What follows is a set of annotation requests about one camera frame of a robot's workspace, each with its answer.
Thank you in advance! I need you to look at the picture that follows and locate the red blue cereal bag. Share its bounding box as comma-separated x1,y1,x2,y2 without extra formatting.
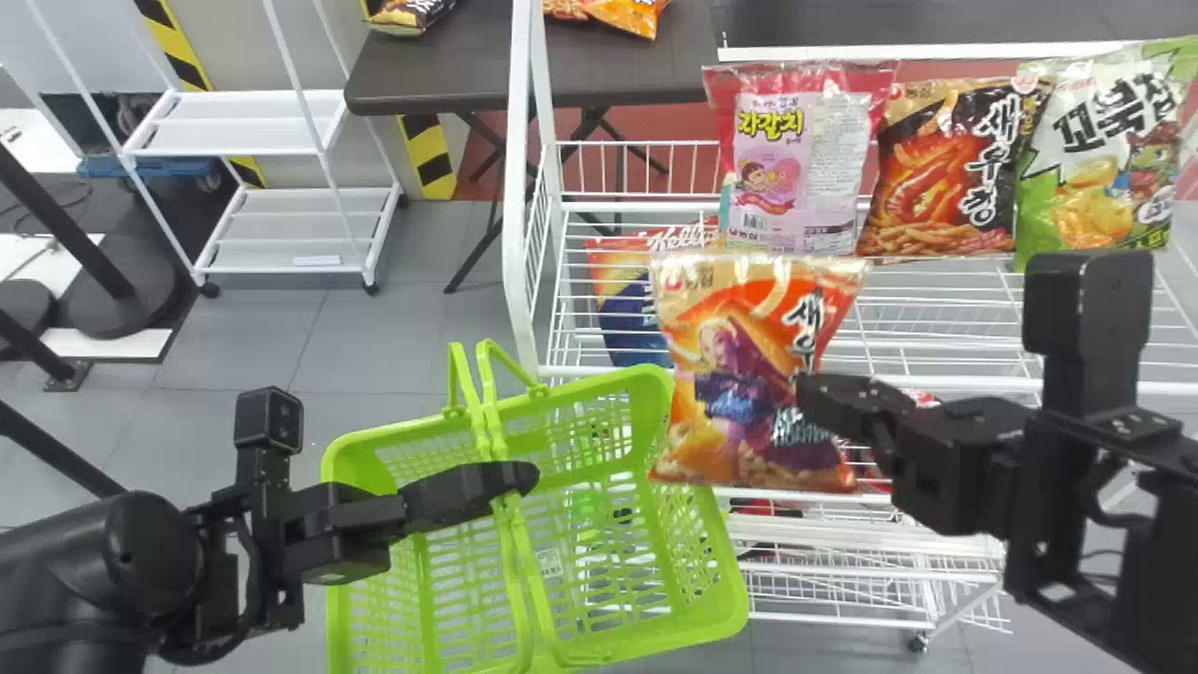
584,219,723,370

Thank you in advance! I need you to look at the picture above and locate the white wire rack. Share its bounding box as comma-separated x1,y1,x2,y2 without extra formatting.
502,0,1198,654

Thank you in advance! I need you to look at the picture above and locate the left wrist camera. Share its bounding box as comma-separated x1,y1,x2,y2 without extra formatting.
232,387,306,493

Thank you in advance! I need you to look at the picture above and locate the green basket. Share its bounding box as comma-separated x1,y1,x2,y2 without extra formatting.
320,338,751,674

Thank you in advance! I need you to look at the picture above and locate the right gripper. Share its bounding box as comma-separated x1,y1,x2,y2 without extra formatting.
795,372,1032,538

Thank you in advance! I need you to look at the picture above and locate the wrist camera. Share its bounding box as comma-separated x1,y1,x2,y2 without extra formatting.
1021,248,1156,419
232,387,306,493

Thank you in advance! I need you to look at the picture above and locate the yellow black striped post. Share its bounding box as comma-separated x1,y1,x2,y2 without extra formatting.
131,0,269,190
359,0,460,201

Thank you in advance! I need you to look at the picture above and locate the black orange snack packet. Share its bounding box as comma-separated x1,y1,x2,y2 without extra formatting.
855,77,1056,260

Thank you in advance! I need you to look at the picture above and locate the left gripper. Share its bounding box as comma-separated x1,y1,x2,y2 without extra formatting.
279,460,542,587

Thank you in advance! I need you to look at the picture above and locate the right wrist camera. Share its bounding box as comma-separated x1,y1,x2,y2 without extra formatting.
1021,248,1156,419

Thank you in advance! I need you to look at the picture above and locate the pink snack packet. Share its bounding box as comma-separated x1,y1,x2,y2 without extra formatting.
702,60,900,257

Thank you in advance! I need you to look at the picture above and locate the dark side table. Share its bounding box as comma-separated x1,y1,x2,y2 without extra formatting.
343,0,723,295

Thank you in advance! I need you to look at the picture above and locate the white shelf trolley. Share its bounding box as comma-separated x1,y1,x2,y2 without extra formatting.
26,0,405,299

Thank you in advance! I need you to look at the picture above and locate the green snack packet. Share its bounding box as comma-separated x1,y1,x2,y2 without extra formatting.
1013,36,1198,273

